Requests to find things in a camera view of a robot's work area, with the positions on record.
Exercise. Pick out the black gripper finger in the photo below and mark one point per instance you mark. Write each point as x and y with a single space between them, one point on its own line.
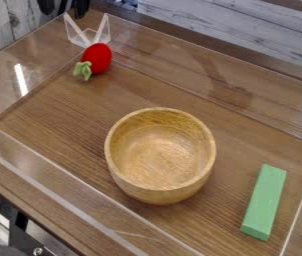
80 7
47 6

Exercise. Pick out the red plush strawberry toy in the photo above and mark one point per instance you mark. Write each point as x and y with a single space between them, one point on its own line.
95 61

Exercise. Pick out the wooden bowl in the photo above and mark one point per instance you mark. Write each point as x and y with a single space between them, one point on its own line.
161 152

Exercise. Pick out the green rectangular block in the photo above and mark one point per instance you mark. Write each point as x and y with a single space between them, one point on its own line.
264 204

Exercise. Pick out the clear acrylic corner bracket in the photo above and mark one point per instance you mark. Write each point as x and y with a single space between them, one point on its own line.
87 37

